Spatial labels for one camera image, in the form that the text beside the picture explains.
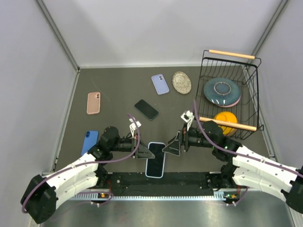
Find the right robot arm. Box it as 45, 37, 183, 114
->
162, 121, 303, 213

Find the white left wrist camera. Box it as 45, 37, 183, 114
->
129, 118, 142, 138

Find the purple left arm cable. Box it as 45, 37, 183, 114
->
21, 113, 142, 215

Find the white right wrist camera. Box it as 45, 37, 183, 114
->
180, 110, 195, 131

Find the grey cable duct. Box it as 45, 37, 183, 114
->
69, 191, 240, 201

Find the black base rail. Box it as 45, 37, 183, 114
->
91, 172, 239, 197

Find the pink phone case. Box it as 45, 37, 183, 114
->
87, 92, 100, 115

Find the teal-edged black phone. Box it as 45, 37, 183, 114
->
134, 99, 159, 121

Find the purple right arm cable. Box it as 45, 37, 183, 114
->
193, 99, 303, 206

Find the orange bowl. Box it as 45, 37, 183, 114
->
214, 111, 238, 137

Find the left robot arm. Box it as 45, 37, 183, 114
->
20, 127, 155, 224

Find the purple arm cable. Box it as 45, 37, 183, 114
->
193, 99, 303, 206
21, 113, 142, 215

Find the blue glazed plate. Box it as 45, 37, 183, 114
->
203, 78, 241, 105

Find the black wire dish rack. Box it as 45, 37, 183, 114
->
196, 50, 264, 140

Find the speckled oval dish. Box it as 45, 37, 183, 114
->
172, 71, 192, 95

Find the blue phone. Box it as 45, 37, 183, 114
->
81, 131, 99, 156

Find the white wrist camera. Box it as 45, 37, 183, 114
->
180, 110, 195, 131
129, 118, 142, 138

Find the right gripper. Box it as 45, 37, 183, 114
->
163, 122, 215, 156

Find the light blue phone case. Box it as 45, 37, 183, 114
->
144, 141, 166, 179

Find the lavender phone case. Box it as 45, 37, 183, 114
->
151, 74, 169, 95

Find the purple-edged black phone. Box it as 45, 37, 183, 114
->
145, 142, 166, 177

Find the pink plate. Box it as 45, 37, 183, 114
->
217, 96, 241, 108

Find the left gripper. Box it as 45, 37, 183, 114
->
109, 133, 155, 158

